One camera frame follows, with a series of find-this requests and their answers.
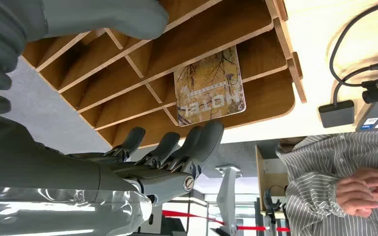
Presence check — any grey pillar stand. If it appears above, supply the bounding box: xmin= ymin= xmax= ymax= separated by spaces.
xmin=210 ymin=165 xmax=243 ymax=236

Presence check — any red barrier strip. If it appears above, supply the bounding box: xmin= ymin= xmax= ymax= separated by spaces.
xmin=161 ymin=210 xmax=291 ymax=233

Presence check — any long black power cable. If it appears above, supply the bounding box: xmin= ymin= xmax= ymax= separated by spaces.
xmin=329 ymin=0 xmax=378 ymax=104

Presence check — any brown wooden slotted organizer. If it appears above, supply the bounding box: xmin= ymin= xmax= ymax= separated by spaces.
xmin=22 ymin=0 xmax=308 ymax=149

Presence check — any person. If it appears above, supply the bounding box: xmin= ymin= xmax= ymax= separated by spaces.
xmin=275 ymin=130 xmax=378 ymax=236

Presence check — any short black hub cable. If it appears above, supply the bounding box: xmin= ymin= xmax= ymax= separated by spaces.
xmin=333 ymin=59 xmax=378 ymax=107

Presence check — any light wooden cabinet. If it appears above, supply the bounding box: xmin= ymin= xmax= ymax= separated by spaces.
xmin=255 ymin=146 xmax=289 ymax=213

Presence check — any dark grey usb hub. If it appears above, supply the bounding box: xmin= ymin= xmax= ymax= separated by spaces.
xmin=318 ymin=100 xmax=355 ymax=129

